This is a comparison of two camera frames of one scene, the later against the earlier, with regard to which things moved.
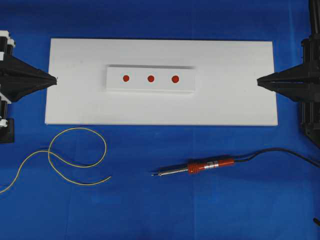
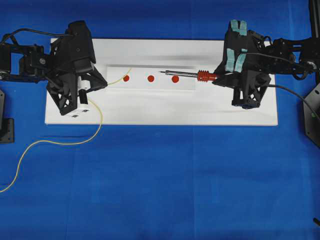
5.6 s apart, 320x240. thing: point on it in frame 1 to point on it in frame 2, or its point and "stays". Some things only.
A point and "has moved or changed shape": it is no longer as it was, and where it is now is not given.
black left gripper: [17, 78] to [70, 59]
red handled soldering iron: [193, 167] to [202, 76]
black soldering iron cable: [268, 150] has moved or changed shape
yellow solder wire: [57, 172] to [66, 143]
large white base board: [160, 82] stays
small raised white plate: [150, 78] stays
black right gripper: [301, 83] to [245, 51]
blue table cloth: [94, 182] stays
